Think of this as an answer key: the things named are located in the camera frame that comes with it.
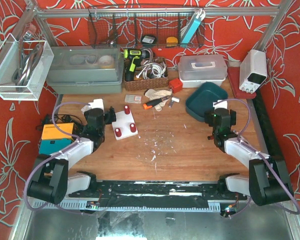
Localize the white peg fixture board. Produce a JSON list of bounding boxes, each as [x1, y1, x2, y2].
[[112, 110, 138, 141]]

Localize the red large spring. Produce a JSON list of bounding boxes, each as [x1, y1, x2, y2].
[[124, 105, 131, 115]]

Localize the small red spring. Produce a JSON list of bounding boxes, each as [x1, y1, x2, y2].
[[129, 123, 137, 133]]

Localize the black orange screwdriver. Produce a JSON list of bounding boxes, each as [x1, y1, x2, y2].
[[143, 95, 171, 110]]

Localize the white plug adapter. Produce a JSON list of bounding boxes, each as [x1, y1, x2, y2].
[[81, 105, 91, 114]]

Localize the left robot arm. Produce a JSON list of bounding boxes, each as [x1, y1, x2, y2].
[[23, 106, 117, 205]]

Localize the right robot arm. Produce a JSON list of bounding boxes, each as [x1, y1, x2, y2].
[[204, 108, 294, 206]]

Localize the teal plastic tray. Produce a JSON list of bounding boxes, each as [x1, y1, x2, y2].
[[185, 82, 228, 123]]

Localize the clear small parts packet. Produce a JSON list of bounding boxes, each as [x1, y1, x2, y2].
[[124, 94, 142, 104]]

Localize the orange teal power box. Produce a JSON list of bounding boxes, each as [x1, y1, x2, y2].
[[39, 122, 78, 155]]

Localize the small red box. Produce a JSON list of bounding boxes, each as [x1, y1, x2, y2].
[[168, 78, 183, 94]]

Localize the red mat under supply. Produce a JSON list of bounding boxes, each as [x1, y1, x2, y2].
[[227, 66, 257, 100]]

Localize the white clear lidded case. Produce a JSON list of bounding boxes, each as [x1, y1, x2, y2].
[[178, 54, 228, 88]]

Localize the beige work glove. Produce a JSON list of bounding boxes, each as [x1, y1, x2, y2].
[[144, 89, 173, 112]]

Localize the wicker basket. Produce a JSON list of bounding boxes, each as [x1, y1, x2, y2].
[[122, 69, 170, 91]]

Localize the white bench power supply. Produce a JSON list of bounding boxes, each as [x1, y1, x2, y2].
[[239, 49, 267, 94]]

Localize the grey plastic storage box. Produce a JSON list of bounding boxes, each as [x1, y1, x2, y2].
[[46, 46, 124, 95]]

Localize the clear acrylic hanging bin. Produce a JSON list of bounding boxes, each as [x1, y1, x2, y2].
[[0, 34, 54, 101]]

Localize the blue white booklet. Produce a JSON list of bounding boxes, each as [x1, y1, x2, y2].
[[180, 8, 206, 48]]

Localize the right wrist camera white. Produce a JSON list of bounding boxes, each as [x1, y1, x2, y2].
[[212, 100, 228, 110]]

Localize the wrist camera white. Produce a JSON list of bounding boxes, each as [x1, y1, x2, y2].
[[88, 98, 104, 110], [212, 100, 228, 110]]

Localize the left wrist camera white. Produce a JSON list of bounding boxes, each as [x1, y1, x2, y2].
[[88, 98, 104, 110]]

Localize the small metal bracket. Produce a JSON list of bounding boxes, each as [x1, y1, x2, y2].
[[168, 96, 180, 108]]

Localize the white cables in basket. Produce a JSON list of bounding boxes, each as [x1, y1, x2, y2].
[[136, 62, 167, 80]]

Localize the green black cordless drill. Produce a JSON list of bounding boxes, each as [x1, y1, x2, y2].
[[123, 48, 151, 82]]

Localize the black wire wall basket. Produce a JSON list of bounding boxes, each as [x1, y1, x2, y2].
[[87, 4, 205, 48]]

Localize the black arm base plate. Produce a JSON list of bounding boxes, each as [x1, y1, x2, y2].
[[69, 180, 248, 209]]

